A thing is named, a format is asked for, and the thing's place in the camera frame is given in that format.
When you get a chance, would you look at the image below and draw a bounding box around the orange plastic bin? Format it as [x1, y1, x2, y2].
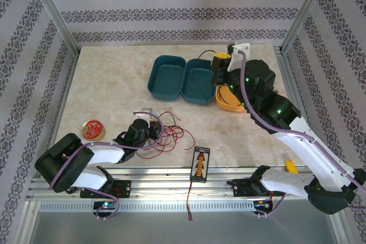
[214, 83, 247, 113]

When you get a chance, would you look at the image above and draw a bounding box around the grey metal panel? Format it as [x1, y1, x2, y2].
[28, 211, 344, 244]

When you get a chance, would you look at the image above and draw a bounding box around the teal plastic bin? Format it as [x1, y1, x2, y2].
[147, 55, 188, 101]
[180, 58, 217, 105]

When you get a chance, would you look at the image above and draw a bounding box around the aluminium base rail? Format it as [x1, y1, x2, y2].
[25, 165, 335, 202]

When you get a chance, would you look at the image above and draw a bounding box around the red round tin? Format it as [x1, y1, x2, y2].
[81, 119, 106, 141]

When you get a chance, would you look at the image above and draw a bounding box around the slotted white cable duct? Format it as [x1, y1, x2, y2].
[38, 200, 255, 213]

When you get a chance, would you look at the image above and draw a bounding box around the aluminium side rail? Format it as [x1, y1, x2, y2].
[273, 46, 325, 176]
[39, 52, 79, 170]

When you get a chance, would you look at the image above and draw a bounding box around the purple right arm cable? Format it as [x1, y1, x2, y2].
[239, 49, 366, 219]

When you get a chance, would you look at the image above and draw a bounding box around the black battery pack orange print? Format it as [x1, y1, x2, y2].
[190, 146, 211, 183]

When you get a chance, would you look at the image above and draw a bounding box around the red battery lead wire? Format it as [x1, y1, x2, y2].
[185, 181, 196, 222]

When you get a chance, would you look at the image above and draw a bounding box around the aluminium frame post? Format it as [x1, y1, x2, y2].
[281, 0, 338, 53]
[24, 0, 80, 55]

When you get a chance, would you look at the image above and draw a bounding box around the yellow block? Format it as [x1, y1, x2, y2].
[285, 160, 298, 174]

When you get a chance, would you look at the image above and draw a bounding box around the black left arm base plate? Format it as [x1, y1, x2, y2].
[79, 179, 132, 199]

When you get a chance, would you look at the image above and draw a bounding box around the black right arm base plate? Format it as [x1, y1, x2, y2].
[232, 178, 258, 198]

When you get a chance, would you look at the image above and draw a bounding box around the left controller board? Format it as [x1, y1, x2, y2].
[93, 201, 118, 211]

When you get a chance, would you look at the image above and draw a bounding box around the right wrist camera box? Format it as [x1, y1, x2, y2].
[228, 39, 252, 72]

